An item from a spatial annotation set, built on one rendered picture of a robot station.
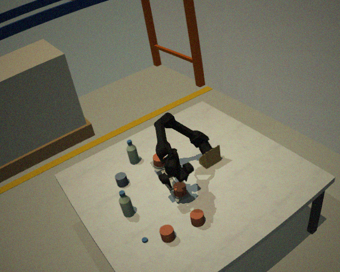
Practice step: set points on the dark grey cylinder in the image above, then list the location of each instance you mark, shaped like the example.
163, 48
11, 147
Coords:
121, 179

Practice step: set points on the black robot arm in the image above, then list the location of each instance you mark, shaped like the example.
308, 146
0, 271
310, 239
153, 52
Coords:
163, 148

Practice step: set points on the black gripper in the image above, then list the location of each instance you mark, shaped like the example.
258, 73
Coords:
165, 178

